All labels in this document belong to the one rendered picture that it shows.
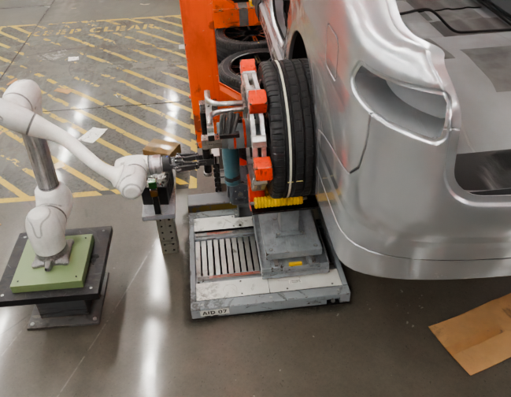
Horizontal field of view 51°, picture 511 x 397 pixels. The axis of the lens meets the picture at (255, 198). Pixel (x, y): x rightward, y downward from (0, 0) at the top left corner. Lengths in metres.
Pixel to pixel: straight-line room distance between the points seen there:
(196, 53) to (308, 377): 1.70
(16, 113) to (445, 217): 1.72
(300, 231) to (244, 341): 0.67
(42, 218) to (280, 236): 1.21
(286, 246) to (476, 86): 1.22
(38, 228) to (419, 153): 1.81
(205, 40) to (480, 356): 2.05
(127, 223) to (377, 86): 2.21
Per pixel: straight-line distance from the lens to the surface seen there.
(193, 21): 2.83
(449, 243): 1.81
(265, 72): 2.44
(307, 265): 2.87
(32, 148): 2.71
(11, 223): 3.81
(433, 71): 1.50
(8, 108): 2.46
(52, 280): 2.77
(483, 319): 3.00
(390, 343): 2.79
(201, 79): 2.95
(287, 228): 2.94
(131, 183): 2.28
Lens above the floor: 2.18
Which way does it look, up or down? 38 degrees down
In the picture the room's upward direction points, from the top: 3 degrees counter-clockwise
